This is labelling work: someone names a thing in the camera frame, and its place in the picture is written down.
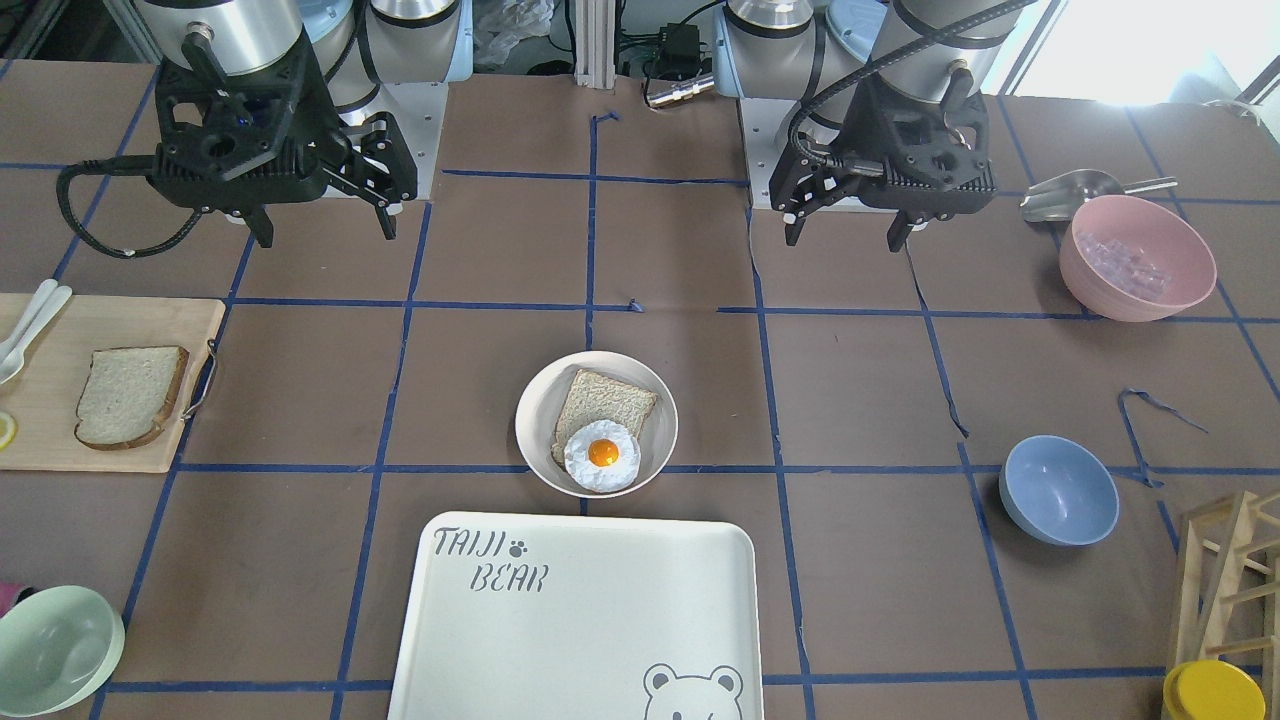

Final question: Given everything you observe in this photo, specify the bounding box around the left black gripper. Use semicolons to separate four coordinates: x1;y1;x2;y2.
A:
769;61;998;252

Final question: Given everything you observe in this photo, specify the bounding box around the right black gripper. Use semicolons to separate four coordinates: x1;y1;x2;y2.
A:
147;28;417;249

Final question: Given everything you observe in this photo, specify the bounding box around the bread slice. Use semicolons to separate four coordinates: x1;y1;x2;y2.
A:
74;345;189;451
552;369;659;468

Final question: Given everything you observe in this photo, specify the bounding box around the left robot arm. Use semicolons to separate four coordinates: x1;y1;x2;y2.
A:
712;1;1024;252

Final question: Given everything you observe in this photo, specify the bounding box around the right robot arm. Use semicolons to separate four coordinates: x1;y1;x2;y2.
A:
136;1;474;247

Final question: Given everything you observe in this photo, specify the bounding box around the cream round plate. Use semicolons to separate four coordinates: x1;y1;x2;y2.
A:
515;351;678;498

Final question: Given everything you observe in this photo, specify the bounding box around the bread slice on plate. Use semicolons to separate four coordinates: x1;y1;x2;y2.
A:
552;369;659;468

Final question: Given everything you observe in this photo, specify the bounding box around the metal scoop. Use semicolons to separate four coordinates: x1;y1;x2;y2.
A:
1020;169;1179;224

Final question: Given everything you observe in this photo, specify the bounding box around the black power adapter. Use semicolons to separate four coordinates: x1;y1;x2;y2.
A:
654;23;701;79

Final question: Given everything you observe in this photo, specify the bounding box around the white spoon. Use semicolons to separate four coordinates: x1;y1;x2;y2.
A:
0;279;59;361
1;278;73;386

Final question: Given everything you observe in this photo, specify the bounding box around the pink bowl with ice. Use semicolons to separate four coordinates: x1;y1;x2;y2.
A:
1059;195;1219;322

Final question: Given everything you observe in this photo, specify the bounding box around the blue bowl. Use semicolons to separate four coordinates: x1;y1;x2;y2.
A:
998;436;1120;547

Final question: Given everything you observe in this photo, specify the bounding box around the wooden cutting board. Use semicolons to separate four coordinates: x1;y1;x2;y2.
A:
1;290;225;473

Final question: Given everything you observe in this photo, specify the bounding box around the fake fried egg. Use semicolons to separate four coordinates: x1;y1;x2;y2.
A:
563;419;641;495

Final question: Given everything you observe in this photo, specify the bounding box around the lemon slice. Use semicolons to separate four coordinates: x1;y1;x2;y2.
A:
0;411;19;450

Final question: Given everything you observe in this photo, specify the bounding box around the cream bear tray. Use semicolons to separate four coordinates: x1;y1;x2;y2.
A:
388;511;765;719

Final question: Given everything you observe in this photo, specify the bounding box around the pink cloth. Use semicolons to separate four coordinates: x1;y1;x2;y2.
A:
0;582;38;618

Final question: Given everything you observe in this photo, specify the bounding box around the light green bowl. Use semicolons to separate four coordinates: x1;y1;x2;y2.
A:
1;585;125;717

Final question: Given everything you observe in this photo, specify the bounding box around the wooden cup rack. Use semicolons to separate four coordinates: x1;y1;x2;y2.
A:
1165;491;1277;719

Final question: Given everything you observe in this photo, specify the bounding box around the yellow cup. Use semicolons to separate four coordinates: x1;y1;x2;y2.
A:
1162;659;1267;719

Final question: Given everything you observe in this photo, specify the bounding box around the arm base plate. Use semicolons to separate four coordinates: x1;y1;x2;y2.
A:
739;97;870;211
339;83;449;201

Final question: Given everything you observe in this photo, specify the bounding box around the aluminium frame post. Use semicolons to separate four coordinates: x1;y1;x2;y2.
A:
572;0;618;94

